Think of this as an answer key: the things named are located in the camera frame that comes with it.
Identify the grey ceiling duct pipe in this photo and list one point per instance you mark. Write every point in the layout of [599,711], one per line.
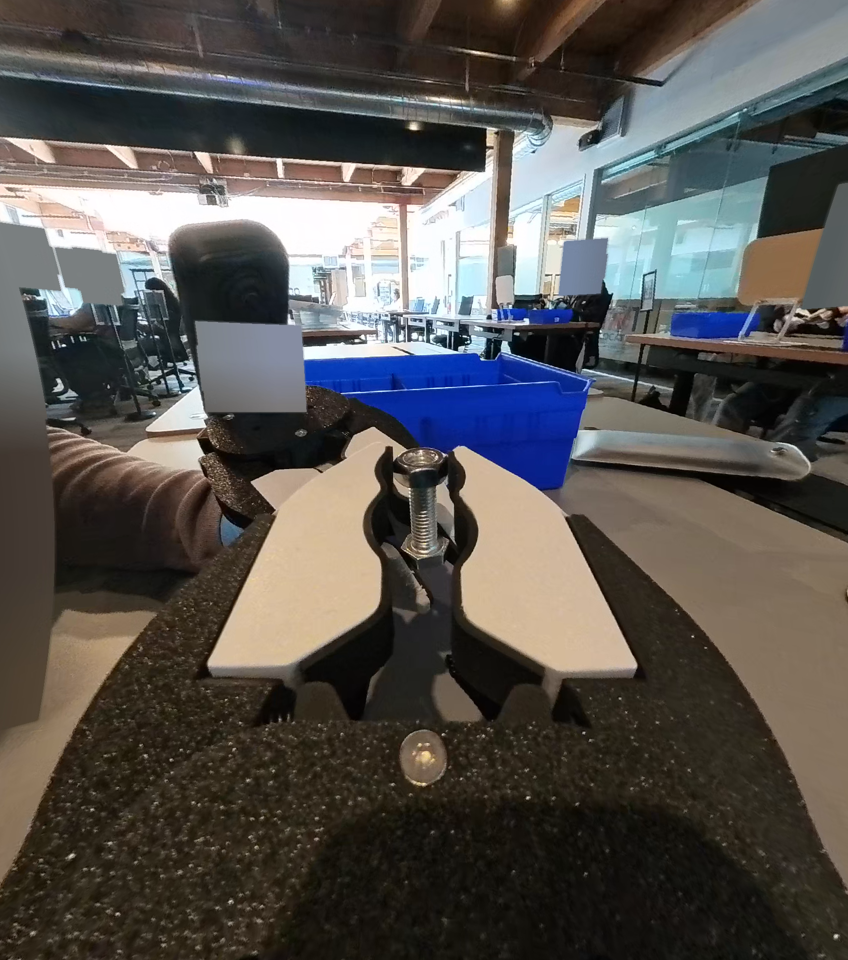
[243,82]

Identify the black office chair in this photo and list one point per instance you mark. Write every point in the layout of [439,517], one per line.
[93,375]

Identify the silver hex nut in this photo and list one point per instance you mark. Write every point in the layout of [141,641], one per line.
[422,547]

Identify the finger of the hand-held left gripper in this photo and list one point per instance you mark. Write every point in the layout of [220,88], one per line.
[364,442]
[285,489]

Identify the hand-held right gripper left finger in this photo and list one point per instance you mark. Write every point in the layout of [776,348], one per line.
[296,592]

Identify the black ceiling panel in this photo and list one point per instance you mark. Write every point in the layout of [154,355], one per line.
[243,131]

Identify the black framed floor sign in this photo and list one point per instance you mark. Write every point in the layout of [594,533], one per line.
[649,291]

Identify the black monitor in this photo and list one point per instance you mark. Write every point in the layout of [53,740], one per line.
[791,195]

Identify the grey ceiling unit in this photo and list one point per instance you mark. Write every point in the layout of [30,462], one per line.
[213,191]

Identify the grey pouch with snap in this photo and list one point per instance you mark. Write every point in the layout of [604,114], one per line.
[686,454]

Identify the wooden table with black legs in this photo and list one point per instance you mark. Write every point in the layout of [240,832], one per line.
[769,352]

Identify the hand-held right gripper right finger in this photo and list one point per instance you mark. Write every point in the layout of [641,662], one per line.
[544,592]

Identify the thin wooden support post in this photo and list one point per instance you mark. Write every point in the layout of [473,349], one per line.
[403,255]

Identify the person's left forearm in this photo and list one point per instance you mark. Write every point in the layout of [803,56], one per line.
[131,502]

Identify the silver hex bolt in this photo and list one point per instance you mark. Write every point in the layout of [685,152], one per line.
[421,495]

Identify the long office table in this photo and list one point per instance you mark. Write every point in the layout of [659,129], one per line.
[499,326]

